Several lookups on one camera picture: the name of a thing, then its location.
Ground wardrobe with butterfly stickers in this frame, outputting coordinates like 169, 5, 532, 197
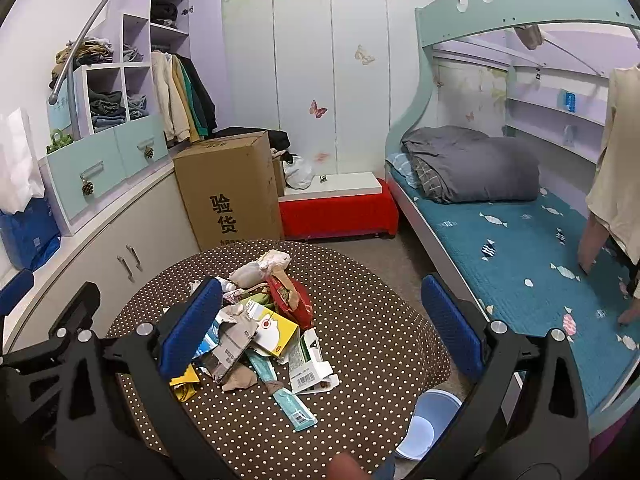
221, 0, 432, 174

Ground yellow white carton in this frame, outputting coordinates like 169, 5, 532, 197
244, 300, 298, 356

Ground red brown snack bag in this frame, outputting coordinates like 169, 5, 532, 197
267, 268, 314, 330

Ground person in beige shirt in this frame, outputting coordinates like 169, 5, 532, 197
577, 63, 640, 326

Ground teal bunk bed frame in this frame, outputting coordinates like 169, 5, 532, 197
385, 0, 639, 439

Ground cream low cabinet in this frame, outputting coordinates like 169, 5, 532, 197
2, 165, 198, 353

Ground teal toothpaste tube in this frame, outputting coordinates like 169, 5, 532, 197
245, 350, 318, 432

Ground hanging clothes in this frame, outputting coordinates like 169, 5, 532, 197
151, 50, 217, 144

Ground brown cardboard box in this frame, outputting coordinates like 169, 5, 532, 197
174, 131, 283, 250

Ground white orange plastic bag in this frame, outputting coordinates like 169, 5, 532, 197
229, 249, 291, 289

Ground teal drawer unit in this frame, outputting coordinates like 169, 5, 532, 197
46, 115, 168, 220

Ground blue white medicine box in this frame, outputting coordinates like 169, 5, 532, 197
193, 318, 220, 359

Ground light blue trash bin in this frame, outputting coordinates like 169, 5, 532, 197
396, 389, 462, 462

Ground blue paper bag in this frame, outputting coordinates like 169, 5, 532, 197
1, 197, 61, 272

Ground chrome ladder rail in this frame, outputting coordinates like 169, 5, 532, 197
48, 0, 196, 108

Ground white barcode box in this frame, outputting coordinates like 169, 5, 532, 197
288, 328, 340, 394

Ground grey paper wrapper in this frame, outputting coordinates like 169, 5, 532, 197
198, 304, 257, 384

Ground grey folded duvet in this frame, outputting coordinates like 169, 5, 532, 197
401, 126, 539, 204

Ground brown polka dot tablecloth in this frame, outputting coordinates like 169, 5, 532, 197
105, 237, 452, 480

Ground white bag on bench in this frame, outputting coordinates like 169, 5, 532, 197
283, 155, 314, 191

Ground red storage bench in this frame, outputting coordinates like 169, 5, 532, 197
279, 178, 399, 240

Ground teal bed mattress cover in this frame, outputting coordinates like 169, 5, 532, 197
386, 153, 639, 413

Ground white cubby shelf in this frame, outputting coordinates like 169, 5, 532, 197
70, 0, 192, 138

